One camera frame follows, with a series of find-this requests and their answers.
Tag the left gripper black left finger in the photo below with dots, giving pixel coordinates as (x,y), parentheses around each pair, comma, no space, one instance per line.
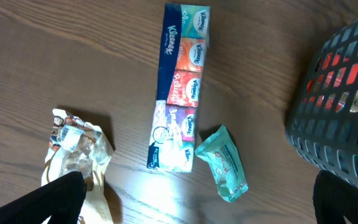
(57,202)

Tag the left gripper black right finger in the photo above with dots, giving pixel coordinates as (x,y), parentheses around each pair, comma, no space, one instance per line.
(334,200)

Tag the grey plastic lattice basket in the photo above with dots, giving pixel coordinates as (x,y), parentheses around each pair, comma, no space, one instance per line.
(323,137)

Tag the red yellow spaghetti packet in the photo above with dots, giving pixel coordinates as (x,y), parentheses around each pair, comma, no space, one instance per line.
(324,81)

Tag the Kleenex tissue multipack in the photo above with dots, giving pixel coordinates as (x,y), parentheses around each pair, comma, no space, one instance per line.
(183,48)

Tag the beige crumpled snack bag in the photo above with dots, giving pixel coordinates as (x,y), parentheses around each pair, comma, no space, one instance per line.
(77,145)

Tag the mint green wipes packet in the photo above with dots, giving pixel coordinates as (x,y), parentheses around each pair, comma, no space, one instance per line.
(222,156)

